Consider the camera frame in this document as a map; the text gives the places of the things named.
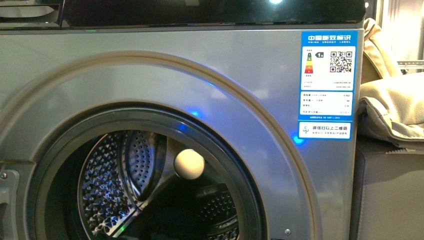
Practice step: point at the blue energy label sticker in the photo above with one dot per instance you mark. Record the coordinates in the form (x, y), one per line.
(328, 72)

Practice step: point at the navy blue knit garment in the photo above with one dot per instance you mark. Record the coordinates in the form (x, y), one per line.
(168, 223)

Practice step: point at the steel washing machine drum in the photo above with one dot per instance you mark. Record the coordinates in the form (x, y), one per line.
(132, 172)

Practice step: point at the grey front-load washing machine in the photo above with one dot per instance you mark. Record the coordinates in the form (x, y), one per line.
(219, 75)

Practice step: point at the beige sofa cushion cover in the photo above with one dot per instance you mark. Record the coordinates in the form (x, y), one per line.
(391, 105)

